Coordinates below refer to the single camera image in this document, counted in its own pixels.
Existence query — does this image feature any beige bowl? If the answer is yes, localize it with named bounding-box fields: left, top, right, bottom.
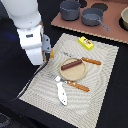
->
left=121, top=7, right=128, bottom=30

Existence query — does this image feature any grey pot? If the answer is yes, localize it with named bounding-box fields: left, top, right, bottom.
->
left=60, top=0, right=80, bottom=21

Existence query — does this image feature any knife with wooden handle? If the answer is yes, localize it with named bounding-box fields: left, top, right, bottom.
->
left=62, top=52, right=102, bottom=65

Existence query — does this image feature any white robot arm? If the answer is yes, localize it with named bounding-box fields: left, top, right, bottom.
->
left=0, top=0, right=51, bottom=65

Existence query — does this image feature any grey saucepan with handle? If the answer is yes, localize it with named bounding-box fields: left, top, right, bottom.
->
left=81, top=8, right=109, bottom=31

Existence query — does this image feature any brown toy sausage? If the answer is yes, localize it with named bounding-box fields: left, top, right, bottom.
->
left=61, top=59, right=82, bottom=70

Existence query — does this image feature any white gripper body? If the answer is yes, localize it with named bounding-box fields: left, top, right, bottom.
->
left=17, top=25, right=51, bottom=65

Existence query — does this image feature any round wooden plate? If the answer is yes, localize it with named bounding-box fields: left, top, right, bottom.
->
left=59, top=57, right=87, bottom=81

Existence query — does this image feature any brown toy stove board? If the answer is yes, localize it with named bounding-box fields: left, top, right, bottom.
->
left=51, top=0, right=128, bottom=43

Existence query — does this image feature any orange toy bread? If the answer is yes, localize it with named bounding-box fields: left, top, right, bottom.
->
left=50, top=48, right=54, bottom=59

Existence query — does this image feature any beige woven placemat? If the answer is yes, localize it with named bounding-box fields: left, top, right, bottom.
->
left=21, top=33, right=118, bottom=128

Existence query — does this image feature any fork with wooden handle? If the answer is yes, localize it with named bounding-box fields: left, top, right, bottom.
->
left=48, top=74, right=90, bottom=92

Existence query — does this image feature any yellow toy butter box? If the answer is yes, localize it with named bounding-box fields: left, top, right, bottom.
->
left=78, top=36, right=94, bottom=50

